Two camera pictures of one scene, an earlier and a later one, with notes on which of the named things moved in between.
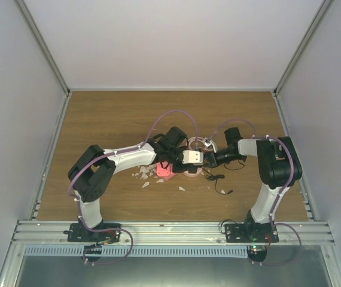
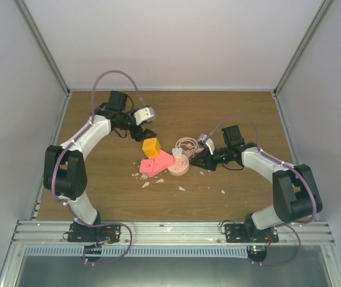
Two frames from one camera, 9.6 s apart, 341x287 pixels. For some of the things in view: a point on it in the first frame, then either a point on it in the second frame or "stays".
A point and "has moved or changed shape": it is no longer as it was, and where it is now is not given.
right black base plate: x=251 y=232 stays
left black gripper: x=179 y=169 -> x=141 y=136
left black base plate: x=78 y=232 stays
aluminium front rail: x=170 y=233 stays
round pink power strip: x=199 y=170 has moved or changed shape
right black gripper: x=212 y=161 stays
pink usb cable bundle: x=204 y=149 has moved or changed shape
